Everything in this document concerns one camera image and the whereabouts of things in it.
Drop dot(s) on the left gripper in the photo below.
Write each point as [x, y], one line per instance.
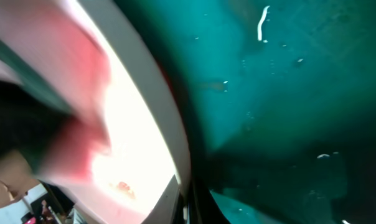
[26, 125]

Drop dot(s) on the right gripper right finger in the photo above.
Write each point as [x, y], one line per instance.
[202, 206]

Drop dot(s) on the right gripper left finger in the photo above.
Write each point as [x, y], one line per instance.
[170, 208]

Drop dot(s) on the white plate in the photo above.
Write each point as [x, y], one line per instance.
[120, 179]

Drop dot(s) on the teal plastic tray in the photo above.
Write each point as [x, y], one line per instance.
[278, 100]

